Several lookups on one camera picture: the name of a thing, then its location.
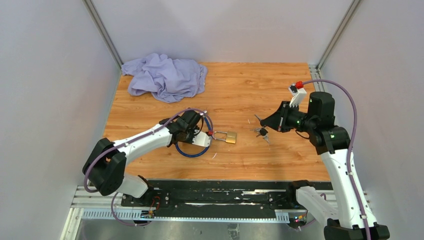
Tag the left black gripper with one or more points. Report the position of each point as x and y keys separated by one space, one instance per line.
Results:
x=190 y=140

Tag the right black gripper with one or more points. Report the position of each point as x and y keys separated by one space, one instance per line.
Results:
x=275 y=121

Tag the black head key pair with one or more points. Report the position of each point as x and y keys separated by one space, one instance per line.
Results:
x=261 y=131

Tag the blue cable lock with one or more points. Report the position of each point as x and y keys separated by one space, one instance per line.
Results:
x=207 y=126

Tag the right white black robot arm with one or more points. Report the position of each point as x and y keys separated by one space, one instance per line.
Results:
x=352 y=219

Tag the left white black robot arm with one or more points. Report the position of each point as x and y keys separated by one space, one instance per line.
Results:
x=105 y=168

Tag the silver key bunch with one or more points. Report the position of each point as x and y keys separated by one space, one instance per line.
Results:
x=266 y=139

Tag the brass padlock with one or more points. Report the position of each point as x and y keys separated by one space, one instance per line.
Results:
x=228 y=137

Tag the crumpled lavender cloth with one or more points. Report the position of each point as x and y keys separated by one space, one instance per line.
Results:
x=167 y=80

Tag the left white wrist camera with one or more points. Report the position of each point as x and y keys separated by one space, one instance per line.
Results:
x=201 y=139

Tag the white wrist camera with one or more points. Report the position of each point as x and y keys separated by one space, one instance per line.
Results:
x=298 y=94
x=201 y=139

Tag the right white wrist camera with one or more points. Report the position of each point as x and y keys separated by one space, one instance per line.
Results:
x=298 y=94

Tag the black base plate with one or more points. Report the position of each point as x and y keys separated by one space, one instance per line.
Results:
x=215 y=199

